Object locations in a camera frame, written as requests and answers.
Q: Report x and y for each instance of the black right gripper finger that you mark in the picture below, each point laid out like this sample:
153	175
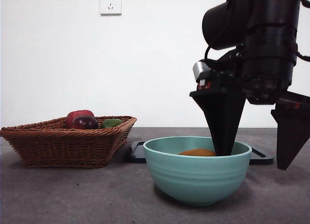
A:
290	137
222	117

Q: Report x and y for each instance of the yellow-brown mango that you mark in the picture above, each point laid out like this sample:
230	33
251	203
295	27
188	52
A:
197	152

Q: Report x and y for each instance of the teal bowl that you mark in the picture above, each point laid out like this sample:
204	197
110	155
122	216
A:
196	178

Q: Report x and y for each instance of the dark green rectangular tray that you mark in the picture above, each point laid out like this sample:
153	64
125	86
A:
135	152

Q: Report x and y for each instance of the green lime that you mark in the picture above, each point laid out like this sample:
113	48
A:
110	123

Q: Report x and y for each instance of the dark red plum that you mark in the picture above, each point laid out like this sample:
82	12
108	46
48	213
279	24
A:
84	123

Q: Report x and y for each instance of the red apple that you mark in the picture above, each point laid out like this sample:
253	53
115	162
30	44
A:
77	114

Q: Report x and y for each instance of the brown wicker basket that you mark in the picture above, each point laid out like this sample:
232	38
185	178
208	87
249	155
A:
63	146

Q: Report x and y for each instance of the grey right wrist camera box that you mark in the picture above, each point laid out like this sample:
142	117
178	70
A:
199	69

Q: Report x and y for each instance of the white wall socket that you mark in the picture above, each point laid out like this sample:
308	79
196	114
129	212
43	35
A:
111	4

